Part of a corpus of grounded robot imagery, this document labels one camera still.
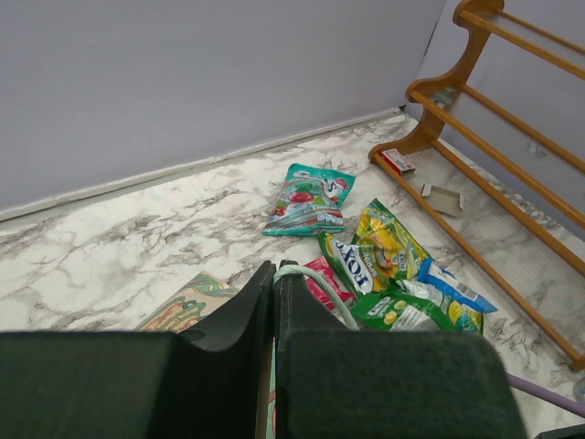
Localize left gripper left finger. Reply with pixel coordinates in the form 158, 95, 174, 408
1, 262, 276, 438

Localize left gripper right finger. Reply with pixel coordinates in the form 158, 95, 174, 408
273, 261, 527, 438

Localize green white snack bag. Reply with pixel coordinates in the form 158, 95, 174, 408
350, 291, 484, 335

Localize pink red candy packet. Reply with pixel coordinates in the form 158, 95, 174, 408
302, 255, 356, 306

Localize yellow green Fox's candy bag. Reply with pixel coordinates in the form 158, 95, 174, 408
317, 232, 388, 296

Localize green orange Fox's candy bag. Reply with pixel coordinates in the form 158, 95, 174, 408
352, 198, 431, 280

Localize blue snack packet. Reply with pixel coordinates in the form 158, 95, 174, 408
417, 258, 497, 314

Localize teal Fox's candy bag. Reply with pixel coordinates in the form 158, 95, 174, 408
263, 163, 356, 237

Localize grey cardboard piece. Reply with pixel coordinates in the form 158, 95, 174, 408
420, 184, 465, 218

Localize red white small box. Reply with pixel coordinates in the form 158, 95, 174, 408
380, 148, 416, 177

